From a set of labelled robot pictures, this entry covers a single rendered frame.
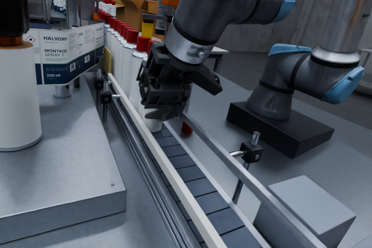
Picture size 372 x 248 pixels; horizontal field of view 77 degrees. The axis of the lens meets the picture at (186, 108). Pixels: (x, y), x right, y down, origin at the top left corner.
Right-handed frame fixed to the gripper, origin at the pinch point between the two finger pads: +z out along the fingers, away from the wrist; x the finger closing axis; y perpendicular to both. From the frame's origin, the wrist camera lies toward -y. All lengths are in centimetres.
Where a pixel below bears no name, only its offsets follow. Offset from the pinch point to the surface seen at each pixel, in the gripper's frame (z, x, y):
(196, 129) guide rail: -7.3, 8.1, -2.7
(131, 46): 1.6, -24.6, 1.7
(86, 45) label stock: 13.0, -36.4, 11.7
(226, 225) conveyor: -8.4, 25.6, -0.6
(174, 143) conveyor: 2.8, 6.0, -2.4
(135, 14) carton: 122, -220, -67
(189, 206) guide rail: -9.5, 21.6, 4.9
